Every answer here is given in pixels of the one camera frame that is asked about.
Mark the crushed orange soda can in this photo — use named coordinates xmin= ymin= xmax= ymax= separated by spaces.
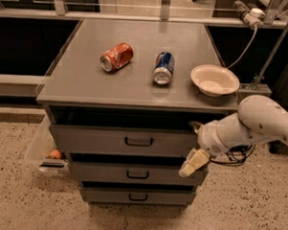
xmin=100 ymin=43 xmax=133 ymax=72

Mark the black cable bundle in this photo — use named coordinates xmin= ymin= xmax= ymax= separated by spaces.
xmin=210 ymin=142 xmax=256 ymax=167

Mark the clear plastic storage bin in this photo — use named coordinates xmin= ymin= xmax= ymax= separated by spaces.
xmin=24 ymin=116 xmax=69 ymax=176

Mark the white power strip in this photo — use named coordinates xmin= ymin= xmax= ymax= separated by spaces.
xmin=233 ymin=0 xmax=264 ymax=29

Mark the white power cable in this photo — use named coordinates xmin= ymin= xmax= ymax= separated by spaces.
xmin=227 ymin=23 xmax=259 ymax=71

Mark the metal support pole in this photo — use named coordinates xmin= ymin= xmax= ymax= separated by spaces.
xmin=249 ymin=0 xmax=288 ymax=92

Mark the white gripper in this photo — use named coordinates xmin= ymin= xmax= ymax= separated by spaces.
xmin=179 ymin=121 xmax=227 ymax=178

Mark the grey middle drawer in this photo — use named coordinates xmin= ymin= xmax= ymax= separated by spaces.
xmin=69 ymin=162 xmax=209 ymax=186

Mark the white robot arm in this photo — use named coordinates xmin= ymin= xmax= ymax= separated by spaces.
xmin=179 ymin=95 xmax=288 ymax=178

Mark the white paper bowl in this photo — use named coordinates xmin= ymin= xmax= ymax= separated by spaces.
xmin=190 ymin=64 xmax=240 ymax=97

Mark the grey drawer cabinet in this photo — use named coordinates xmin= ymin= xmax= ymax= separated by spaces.
xmin=31 ymin=15 xmax=245 ymax=211

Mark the grey top drawer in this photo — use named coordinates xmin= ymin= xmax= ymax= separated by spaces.
xmin=50 ymin=125 xmax=197 ymax=157

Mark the grey bottom drawer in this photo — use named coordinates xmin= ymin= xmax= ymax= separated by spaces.
xmin=80 ymin=188 xmax=196 ymax=206

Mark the orange fruit in bin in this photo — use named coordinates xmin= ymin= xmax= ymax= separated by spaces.
xmin=49 ymin=149 xmax=63 ymax=159

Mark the grey drawer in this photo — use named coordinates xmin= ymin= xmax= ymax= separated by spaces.
xmin=80 ymin=188 xmax=196 ymax=206
xmin=69 ymin=162 xmax=209 ymax=186
xmin=50 ymin=125 xmax=197 ymax=157

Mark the blue pepsi can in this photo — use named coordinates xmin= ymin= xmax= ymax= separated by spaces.
xmin=152 ymin=52 xmax=175 ymax=85

